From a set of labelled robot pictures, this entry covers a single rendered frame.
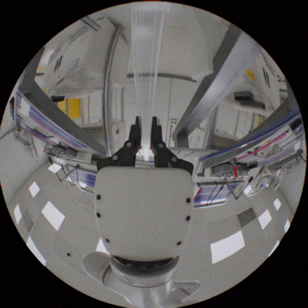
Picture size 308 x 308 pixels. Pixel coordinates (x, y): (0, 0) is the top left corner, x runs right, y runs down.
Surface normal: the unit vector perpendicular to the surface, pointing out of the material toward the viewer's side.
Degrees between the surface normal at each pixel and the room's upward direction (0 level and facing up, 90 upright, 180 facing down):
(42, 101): 90
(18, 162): 90
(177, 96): 90
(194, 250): 180
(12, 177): 90
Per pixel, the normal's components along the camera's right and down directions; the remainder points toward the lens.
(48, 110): 0.99, 0.09
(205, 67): -1.00, -0.03
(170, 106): -0.08, 0.48
